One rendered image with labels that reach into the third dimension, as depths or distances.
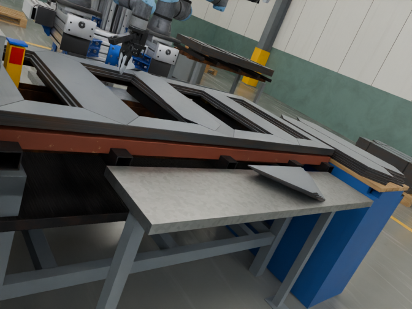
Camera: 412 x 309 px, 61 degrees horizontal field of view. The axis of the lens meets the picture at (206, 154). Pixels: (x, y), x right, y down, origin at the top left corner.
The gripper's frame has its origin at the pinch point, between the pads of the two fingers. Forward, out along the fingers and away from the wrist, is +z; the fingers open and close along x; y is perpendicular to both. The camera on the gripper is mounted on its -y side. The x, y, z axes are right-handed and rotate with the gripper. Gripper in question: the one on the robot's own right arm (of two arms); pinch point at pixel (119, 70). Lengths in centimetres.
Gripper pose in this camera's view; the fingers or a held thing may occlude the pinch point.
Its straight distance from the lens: 166.9
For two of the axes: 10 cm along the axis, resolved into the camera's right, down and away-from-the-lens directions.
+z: -3.6, 8.8, 3.2
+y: 7.4, 0.5, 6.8
